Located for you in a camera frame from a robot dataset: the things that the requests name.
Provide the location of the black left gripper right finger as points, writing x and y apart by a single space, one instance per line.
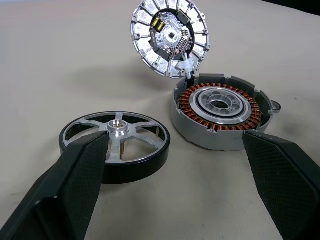
282 180

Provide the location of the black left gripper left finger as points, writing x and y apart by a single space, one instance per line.
62 190

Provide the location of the grey motor housing copper windings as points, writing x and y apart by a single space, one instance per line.
190 130

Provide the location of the round cover with circuit board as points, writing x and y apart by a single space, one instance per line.
142 32

